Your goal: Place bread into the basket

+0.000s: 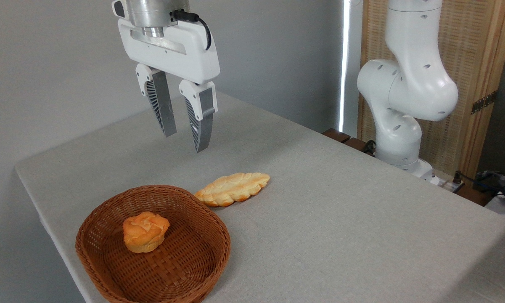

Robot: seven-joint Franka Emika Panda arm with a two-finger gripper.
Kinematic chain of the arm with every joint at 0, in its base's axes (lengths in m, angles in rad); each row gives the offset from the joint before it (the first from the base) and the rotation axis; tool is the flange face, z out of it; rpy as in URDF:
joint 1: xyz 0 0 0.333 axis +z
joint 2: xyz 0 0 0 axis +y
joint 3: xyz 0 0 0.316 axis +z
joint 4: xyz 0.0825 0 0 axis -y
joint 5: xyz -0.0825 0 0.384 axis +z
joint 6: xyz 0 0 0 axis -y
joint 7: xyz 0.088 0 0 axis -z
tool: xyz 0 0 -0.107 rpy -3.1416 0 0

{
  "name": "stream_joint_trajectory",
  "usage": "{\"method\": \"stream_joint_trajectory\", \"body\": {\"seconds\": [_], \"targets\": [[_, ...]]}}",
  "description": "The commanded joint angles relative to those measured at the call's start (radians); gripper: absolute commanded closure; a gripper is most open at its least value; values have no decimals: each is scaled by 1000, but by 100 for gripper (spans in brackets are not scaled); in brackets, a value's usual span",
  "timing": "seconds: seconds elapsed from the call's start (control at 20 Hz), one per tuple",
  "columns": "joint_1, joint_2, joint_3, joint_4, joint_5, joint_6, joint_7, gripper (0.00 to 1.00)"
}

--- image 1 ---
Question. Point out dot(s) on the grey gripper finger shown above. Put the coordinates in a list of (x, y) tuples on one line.
[(162, 105), (202, 118)]

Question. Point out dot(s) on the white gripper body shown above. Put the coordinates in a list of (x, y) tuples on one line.
[(172, 54)]

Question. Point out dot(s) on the long braided bread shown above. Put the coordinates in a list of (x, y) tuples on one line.
[(233, 188)]

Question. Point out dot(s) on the round orange bread bun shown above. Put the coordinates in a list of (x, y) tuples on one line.
[(145, 232)]

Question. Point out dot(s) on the brown wicker basket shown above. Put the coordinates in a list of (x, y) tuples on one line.
[(185, 261)]

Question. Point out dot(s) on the dark brown wooden plank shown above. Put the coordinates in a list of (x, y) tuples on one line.
[(336, 135), (355, 144)]

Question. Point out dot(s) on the grey tablecloth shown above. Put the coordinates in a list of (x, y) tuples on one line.
[(340, 219)]

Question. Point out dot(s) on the white power strip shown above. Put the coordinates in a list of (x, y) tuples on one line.
[(445, 184)]

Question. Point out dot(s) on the brass screen hinge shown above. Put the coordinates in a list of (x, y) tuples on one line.
[(483, 102)]

